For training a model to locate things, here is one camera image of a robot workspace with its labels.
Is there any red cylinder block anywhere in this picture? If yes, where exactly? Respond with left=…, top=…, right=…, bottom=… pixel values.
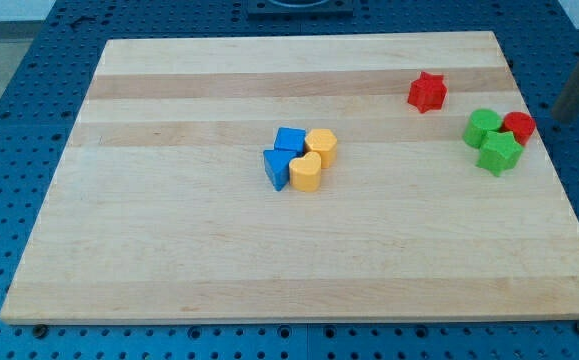
left=500, top=111, right=536, bottom=146

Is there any green cylinder block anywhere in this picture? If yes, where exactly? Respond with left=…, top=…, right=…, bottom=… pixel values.
left=462, top=108, right=503, bottom=148

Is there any green star block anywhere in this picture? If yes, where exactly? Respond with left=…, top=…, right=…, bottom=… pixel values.
left=476, top=131, right=524, bottom=177

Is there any red star block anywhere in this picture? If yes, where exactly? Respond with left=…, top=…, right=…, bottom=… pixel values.
left=407, top=71, right=447, bottom=113

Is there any yellow hexagon block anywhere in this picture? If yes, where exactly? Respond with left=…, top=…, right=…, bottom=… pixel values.
left=304, top=128, right=338, bottom=169

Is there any yellow heart block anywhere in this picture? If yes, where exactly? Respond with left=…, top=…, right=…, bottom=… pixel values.
left=289, top=152, right=322, bottom=192

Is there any blue cube block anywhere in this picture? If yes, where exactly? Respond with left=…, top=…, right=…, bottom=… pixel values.
left=274, top=127, right=306, bottom=155

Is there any blue triangle block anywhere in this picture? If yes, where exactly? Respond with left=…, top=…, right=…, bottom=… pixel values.
left=263, top=149, right=297, bottom=191

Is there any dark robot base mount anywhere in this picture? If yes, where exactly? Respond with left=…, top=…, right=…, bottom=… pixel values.
left=244, top=0, right=354, bottom=19

